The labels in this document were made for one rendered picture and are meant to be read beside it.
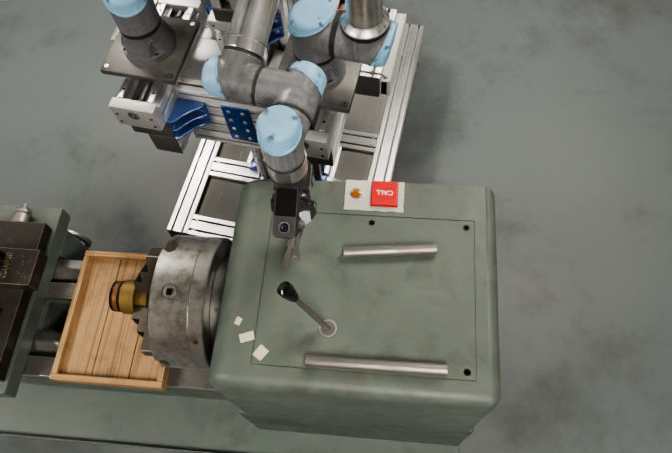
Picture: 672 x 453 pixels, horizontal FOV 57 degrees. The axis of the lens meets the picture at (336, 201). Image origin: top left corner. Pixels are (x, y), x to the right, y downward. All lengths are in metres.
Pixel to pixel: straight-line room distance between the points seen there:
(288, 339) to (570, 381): 1.57
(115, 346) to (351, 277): 0.74
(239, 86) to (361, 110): 1.71
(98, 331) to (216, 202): 1.00
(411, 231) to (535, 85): 1.97
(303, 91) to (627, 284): 2.02
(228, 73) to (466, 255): 0.63
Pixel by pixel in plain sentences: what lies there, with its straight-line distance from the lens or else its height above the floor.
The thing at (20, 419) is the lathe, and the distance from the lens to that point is 2.27.
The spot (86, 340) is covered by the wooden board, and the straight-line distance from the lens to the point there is 1.85.
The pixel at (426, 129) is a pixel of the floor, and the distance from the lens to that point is 3.02.
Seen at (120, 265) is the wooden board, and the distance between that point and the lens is 1.89.
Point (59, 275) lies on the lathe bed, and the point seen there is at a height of 0.86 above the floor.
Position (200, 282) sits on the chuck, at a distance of 1.41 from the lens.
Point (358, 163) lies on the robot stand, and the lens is 2.67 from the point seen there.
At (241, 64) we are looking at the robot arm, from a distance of 1.16.
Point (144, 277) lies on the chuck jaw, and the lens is 1.55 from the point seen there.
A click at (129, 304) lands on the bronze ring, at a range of 1.58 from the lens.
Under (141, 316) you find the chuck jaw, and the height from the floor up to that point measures 1.10.
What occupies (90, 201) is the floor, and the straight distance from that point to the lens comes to 3.11.
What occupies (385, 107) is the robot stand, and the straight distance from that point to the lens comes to 2.81.
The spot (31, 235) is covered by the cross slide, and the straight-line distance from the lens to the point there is 1.94.
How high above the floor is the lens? 2.51
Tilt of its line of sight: 63 degrees down
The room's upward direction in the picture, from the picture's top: 7 degrees counter-clockwise
